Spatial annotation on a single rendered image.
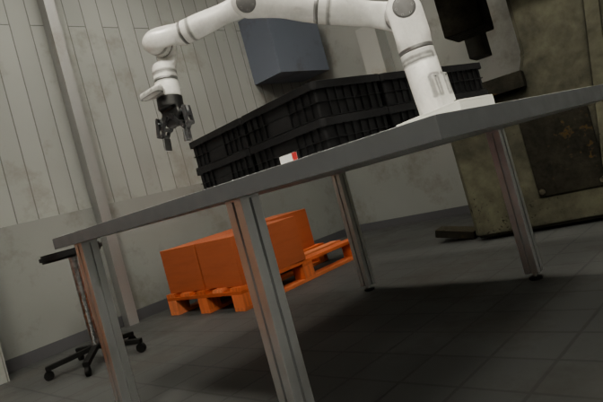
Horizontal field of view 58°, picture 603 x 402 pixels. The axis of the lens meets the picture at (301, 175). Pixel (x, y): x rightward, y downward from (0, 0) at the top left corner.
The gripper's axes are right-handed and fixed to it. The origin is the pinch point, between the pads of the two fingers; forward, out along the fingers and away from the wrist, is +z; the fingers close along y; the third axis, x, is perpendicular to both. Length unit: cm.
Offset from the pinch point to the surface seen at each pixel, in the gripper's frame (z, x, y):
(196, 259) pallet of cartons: 24, -138, 166
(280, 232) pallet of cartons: 18, -174, 121
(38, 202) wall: -38, -77, 247
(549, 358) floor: 81, -61, -66
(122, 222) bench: 18.2, 10.5, 17.7
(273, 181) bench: 24, 18, -48
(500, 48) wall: -96, -356, 0
